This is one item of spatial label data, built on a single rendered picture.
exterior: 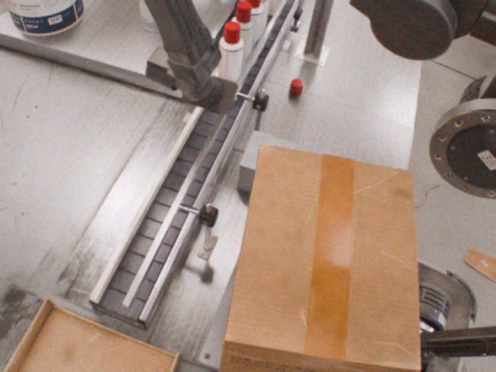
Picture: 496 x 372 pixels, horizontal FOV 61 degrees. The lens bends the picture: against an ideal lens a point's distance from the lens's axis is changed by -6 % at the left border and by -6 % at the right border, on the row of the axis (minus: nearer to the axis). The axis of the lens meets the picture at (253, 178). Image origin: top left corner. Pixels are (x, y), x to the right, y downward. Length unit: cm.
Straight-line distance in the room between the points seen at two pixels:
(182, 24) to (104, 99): 54
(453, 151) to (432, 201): 142
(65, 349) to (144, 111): 58
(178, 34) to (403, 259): 45
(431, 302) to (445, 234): 72
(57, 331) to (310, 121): 73
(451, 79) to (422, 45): 243
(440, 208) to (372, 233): 157
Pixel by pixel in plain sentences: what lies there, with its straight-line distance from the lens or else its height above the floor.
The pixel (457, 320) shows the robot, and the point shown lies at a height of 24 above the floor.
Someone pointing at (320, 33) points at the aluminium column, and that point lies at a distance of 124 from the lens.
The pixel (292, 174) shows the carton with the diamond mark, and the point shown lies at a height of 112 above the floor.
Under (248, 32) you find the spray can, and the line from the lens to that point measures 102.
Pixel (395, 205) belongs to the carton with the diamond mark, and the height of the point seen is 112.
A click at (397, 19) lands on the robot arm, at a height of 142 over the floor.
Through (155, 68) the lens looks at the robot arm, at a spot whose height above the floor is 110.
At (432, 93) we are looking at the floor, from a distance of 270.
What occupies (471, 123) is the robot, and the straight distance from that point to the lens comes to 74.
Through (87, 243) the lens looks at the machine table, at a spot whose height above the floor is 83.
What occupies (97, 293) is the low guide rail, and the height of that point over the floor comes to 91.
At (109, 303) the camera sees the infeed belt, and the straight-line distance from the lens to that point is 82.
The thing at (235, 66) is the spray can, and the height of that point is 99.
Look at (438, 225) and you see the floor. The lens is 213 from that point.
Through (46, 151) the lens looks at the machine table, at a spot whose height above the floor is 83.
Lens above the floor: 164
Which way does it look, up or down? 55 degrees down
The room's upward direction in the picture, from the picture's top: 9 degrees clockwise
